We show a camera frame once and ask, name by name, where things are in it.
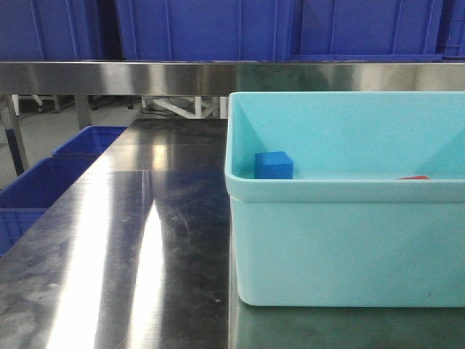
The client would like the red cube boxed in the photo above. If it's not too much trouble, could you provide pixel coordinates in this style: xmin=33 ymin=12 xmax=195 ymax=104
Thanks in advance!
xmin=396 ymin=175 xmax=430 ymax=180

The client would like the blue cube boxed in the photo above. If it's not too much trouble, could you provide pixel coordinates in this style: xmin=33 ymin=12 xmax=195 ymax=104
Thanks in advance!
xmin=254 ymin=151 xmax=294 ymax=180

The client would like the light cyan plastic tub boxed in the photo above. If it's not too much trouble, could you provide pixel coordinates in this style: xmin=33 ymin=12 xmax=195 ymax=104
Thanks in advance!
xmin=225 ymin=92 xmax=464 ymax=307

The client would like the blue bin far left floor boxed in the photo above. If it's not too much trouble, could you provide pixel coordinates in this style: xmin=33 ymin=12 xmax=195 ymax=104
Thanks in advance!
xmin=52 ymin=126 xmax=126 ymax=159

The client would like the blue bin floor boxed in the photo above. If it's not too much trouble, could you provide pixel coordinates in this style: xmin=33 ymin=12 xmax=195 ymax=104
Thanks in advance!
xmin=52 ymin=126 xmax=126 ymax=159
xmin=1 ymin=158 xmax=94 ymax=255

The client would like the blue crate upper middle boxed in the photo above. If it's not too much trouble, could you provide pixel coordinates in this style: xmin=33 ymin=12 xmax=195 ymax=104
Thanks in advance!
xmin=115 ymin=1 xmax=294 ymax=62

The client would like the blue crate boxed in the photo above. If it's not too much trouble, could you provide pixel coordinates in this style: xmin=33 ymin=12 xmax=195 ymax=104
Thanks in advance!
xmin=115 ymin=1 xmax=294 ymax=62
xmin=1 ymin=1 xmax=103 ymax=62
xmin=288 ymin=1 xmax=443 ymax=63

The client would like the blue crate upper right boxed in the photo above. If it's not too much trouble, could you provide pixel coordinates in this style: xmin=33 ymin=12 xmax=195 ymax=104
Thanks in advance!
xmin=288 ymin=1 xmax=443 ymax=63

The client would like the blue bin near left floor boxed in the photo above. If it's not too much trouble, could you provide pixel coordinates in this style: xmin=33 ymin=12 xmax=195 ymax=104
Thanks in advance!
xmin=1 ymin=158 xmax=94 ymax=255

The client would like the blue crate upper left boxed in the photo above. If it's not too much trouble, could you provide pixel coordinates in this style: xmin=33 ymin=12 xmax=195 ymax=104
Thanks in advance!
xmin=1 ymin=1 xmax=103 ymax=62

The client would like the stainless steel shelf rail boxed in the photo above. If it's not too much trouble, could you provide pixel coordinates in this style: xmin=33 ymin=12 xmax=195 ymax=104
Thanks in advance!
xmin=1 ymin=62 xmax=464 ymax=97

